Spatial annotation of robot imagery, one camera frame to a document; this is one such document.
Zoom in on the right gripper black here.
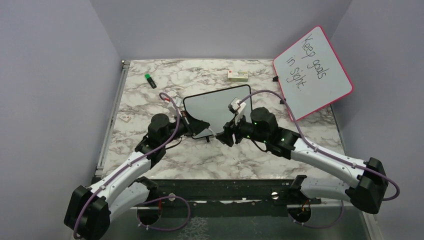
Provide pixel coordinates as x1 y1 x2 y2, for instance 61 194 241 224
216 112 269 147

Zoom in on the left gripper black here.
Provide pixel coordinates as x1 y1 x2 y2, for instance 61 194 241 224
161 110 210 146

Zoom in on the black framed small whiteboard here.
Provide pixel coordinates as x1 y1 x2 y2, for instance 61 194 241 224
183 84 251 140

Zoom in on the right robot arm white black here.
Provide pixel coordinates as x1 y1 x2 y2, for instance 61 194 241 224
216 107 389 214

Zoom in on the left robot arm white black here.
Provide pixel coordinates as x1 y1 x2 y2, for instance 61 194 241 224
64 113 210 240

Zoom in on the pink framed whiteboard with text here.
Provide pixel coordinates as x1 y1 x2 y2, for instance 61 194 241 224
272 25 354 120

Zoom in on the green white eraser box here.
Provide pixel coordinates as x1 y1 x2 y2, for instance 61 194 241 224
227 70 249 82

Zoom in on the green black highlighter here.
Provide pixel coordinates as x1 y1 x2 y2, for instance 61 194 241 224
144 73 157 89

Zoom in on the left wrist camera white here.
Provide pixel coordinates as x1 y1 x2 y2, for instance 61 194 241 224
164 96 182 115

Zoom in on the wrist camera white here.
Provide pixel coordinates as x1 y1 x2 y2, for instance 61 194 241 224
164 96 182 115
228 98 246 126

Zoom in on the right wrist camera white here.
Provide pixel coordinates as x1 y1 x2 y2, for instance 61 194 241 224
228 98 246 126

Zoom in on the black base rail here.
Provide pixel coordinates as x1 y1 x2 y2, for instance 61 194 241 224
91 177 322 220

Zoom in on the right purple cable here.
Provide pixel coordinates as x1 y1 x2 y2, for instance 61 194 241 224
236 89 401 230

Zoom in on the purple cable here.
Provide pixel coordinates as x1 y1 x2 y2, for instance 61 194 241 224
236 89 401 230
72 92 192 240

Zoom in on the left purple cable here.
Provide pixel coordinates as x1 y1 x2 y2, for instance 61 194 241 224
72 92 192 240

